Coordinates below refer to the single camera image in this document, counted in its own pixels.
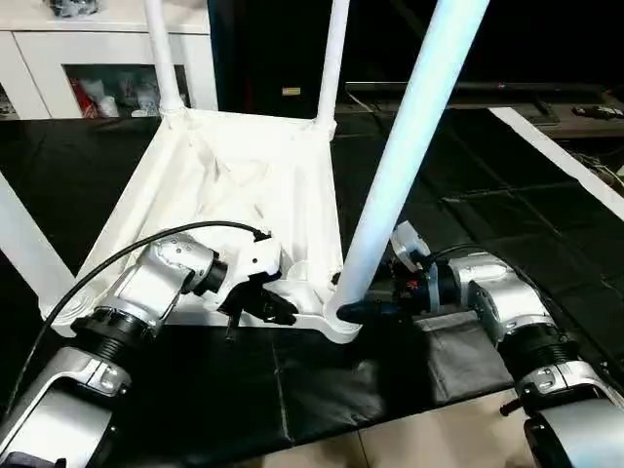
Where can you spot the white plastic table top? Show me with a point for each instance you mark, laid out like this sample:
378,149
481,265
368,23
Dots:
244,185

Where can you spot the white plastic table leg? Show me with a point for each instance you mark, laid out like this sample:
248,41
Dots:
164,58
331,63
409,146
29,244

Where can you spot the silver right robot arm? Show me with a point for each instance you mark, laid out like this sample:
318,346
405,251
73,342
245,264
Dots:
517,322

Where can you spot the black mat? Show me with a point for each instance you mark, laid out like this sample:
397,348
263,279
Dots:
487,195

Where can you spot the black stand leg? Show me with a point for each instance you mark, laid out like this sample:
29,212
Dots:
510,405

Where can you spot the white flat strip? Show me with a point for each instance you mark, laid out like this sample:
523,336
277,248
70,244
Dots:
561,156

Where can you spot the small brown label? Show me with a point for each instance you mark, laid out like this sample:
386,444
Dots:
292,92

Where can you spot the black flat monitor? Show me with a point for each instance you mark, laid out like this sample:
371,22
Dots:
517,89

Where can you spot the black cabinet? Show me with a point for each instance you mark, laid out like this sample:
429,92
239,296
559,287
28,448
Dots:
283,54

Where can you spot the black remote control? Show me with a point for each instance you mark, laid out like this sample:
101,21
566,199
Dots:
600,112

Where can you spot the white glass-door cabinet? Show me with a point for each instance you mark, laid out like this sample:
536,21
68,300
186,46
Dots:
97,58

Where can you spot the grey object on cabinet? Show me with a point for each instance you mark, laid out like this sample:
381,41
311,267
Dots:
74,8

